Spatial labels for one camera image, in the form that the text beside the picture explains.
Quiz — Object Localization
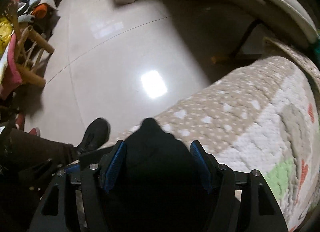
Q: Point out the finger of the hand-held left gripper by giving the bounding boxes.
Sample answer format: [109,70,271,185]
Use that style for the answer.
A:
[65,146,116,175]

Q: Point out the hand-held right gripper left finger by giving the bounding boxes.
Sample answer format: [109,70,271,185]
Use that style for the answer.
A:
[29,140,127,232]

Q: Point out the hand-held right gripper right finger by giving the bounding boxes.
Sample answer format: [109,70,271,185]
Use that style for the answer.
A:
[190,140,290,232]

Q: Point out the black pants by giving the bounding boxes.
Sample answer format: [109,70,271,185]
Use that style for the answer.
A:
[100,117,218,232]

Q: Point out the person's black shoe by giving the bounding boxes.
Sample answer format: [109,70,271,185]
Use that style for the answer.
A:
[74,118,111,154]

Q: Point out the person's leg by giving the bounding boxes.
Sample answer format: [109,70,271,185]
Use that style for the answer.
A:
[0,127,78,172]

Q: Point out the beige spotted printed blanket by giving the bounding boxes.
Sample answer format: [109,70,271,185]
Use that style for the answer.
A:
[110,37,320,232]

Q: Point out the pink cloth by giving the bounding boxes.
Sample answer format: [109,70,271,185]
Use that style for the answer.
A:
[0,33,23,101]

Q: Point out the wooden chair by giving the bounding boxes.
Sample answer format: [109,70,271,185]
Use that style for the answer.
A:
[7,0,55,87]

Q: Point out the black metal bed leg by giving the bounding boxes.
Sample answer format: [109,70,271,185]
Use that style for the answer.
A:
[234,19,263,58]

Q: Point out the pile of colourful clothes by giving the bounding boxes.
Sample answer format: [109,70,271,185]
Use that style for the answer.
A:
[0,0,63,55]

